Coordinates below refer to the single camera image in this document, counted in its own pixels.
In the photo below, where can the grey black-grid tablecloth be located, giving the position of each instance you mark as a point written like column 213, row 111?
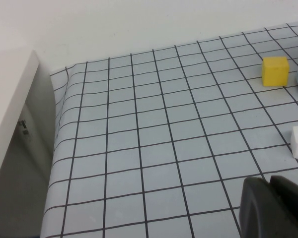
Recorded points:
column 151, row 136

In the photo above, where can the yellow foam cube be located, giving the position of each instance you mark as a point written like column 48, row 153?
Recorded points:
column 275, row 73

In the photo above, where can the white cabinet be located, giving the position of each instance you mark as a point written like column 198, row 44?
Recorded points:
column 10, row 104

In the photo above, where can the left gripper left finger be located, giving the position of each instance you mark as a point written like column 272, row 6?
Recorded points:
column 258, row 210

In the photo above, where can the small grey cabinet label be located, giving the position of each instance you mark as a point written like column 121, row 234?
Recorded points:
column 24, row 127

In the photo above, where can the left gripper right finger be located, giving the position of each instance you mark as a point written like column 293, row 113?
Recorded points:
column 295, row 213

